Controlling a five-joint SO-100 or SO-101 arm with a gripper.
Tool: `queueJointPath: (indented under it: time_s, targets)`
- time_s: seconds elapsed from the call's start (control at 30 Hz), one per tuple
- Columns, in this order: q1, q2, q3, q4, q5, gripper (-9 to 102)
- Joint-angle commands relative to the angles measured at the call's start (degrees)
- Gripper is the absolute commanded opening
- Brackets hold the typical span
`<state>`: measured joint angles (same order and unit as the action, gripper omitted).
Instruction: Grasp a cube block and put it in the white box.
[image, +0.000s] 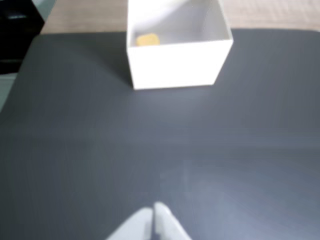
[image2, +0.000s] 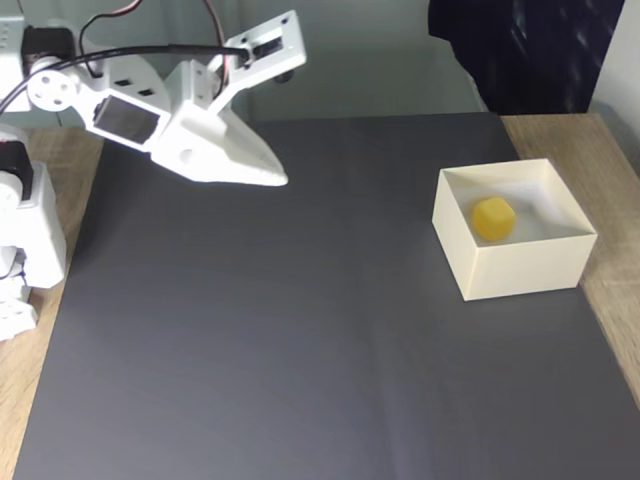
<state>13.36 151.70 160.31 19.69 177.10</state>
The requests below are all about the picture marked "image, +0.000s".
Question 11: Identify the dark grey table mat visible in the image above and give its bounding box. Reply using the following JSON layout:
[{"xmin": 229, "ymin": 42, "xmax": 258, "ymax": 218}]
[{"xmin": 0, "ymin": 28, "xmax": 320, "ymax": 240}]

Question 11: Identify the white open box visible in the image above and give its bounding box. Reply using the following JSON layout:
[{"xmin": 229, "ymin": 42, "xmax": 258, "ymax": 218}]
[{"xmin": 126, "ymin": 0, "xmax": 235, "ymax": 91}]

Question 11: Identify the dark hanging cloth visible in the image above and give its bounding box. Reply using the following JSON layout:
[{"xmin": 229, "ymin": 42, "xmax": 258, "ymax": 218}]
[{"xmin": 0, "ymin": 0, "xmax": 46, "ymax": 76}]

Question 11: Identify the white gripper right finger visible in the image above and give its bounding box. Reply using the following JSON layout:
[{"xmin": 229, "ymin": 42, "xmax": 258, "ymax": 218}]
[{"xmin": 153, "ymin": 201, "xmax": 194, "ymax": 240}]

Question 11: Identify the yellow cube block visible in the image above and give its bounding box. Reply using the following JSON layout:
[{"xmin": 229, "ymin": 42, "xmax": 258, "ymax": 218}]
[{"xmin": 136, "ymin": 32, "xmax": 160, "ymax": 47}]

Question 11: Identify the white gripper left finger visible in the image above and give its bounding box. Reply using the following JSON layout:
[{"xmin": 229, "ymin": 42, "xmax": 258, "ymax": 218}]
[{"xmin": 106, "ymin": 207, "xmax": 153, "ymax": 240}]

